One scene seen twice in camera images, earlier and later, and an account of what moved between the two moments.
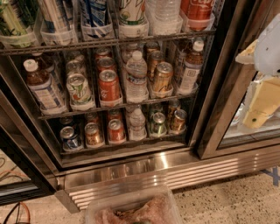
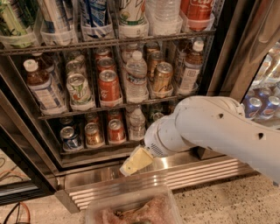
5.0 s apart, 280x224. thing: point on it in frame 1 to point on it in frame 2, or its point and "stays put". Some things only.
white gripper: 269,55 to 153,139
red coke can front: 108,86 stays put
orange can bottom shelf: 93,135 stays put
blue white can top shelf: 94,15 stays put
